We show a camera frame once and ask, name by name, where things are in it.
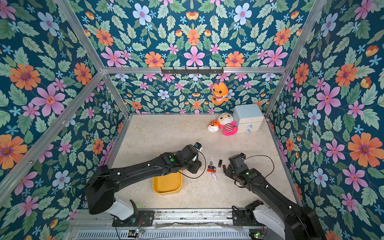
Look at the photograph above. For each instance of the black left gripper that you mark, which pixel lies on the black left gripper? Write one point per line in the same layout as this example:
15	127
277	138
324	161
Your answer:
195	167

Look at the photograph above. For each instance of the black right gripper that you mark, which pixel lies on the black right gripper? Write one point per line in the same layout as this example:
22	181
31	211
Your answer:
229	168

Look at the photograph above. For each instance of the white capped usb drive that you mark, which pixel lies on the white capped usb drive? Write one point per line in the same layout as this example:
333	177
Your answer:
214	176

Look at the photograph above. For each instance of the black swivel usb drive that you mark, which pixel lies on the black swivel usb drive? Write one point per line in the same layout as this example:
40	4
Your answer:
211	166

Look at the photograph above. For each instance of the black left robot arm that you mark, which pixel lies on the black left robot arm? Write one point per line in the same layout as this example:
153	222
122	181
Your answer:
102	188

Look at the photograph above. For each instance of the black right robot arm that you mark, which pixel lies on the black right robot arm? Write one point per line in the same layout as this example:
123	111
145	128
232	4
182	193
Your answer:
285	218

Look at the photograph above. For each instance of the yellow plastic storage tray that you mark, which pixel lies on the yellow plastic storage tray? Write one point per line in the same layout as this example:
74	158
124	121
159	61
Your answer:
168	184

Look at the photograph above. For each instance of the small tiger plush toy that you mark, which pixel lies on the small tiger plush toy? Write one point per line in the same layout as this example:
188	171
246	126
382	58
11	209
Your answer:
214	126

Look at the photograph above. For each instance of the white pink striped plush doll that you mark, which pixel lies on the white pink striped plush doll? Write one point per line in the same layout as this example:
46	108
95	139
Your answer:
227	124

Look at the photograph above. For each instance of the white mini drawer cabinet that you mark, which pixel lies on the white mini drawer cabinet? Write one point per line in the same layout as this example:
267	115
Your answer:
248	118

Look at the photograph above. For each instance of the orange dinosaur plush toy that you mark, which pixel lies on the orange dinosaur plush toy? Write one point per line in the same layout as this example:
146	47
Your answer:
220	93

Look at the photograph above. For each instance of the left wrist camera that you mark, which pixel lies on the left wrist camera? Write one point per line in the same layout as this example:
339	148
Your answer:
198	146

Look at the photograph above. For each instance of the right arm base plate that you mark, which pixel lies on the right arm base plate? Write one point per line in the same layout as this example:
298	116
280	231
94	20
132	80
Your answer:
242	218

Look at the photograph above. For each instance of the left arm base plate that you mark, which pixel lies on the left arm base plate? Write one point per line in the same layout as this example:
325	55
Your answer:
139	219

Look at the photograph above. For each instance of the black wall hook rail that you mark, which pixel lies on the black wall hook rail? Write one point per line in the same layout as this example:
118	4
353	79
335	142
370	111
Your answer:
197	70

